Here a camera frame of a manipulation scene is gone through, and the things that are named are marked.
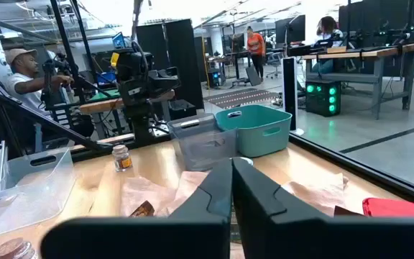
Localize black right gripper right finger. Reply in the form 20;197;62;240
232;156;414;259

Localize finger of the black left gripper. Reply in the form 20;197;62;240
155;67;179;81
147;77;182;96

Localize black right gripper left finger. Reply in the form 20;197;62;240
40;157;234;259

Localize brown spice packet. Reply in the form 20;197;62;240
129;200;156;218

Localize small glass spice jar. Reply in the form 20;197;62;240
111;144;133;173

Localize red spice tin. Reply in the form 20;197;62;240
362;197;414;219

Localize clear plastic bin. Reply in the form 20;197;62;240
0;147;77;237

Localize black partition panel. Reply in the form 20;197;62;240
136;18;205;111

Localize laptop with blue screen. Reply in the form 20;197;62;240
111;31;127;50

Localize beige cloth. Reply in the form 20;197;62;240
120;171;350;219

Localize grey translucent plastic bin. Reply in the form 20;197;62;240
166;113;239;172

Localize striped floor mat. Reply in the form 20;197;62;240
203;87;282;110

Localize teal plastic bin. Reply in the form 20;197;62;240
215;104;293;158

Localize person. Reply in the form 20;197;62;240
4;47;75;119
310;15;345;75
246;25;267;83

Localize grey office chair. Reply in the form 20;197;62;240
265;51;283;80

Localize black pole with white base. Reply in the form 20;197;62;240
281;56;305;137

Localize black computer green lights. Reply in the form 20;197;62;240
305;79;342;117

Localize wooden workbench grey legs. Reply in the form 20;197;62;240
301;42;414;120

